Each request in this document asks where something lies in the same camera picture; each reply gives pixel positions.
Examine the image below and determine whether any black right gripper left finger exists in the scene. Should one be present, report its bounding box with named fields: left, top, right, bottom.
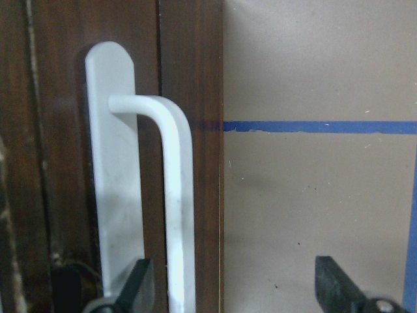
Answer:
left=114, top=259, right=154, bottom=312

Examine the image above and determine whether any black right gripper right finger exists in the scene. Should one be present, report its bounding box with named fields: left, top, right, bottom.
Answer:
left=315, top=256, right=367, bottom=312

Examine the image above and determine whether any wooden drawer with white handle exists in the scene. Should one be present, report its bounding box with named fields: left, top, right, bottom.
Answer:
left=22, top=0, right=225, bottom=313

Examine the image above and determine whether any dark wooden drawer cabinet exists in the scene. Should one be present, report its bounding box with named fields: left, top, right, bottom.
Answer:
left=1, top=1, right=223, bottom=312

